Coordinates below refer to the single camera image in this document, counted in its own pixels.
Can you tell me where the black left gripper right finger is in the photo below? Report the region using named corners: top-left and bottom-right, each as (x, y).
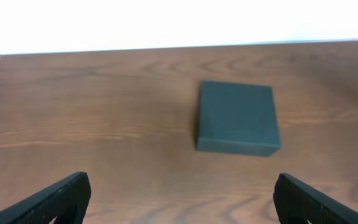
top-left (273, 173), bottom-right (358, 224)

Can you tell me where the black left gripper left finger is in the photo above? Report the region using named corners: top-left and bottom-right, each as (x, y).
top-left (0, 172), bottom-right (91, 224)

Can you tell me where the dark green box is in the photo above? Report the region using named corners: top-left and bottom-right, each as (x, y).
top-left (196, 80), bottom-right (282, 157)

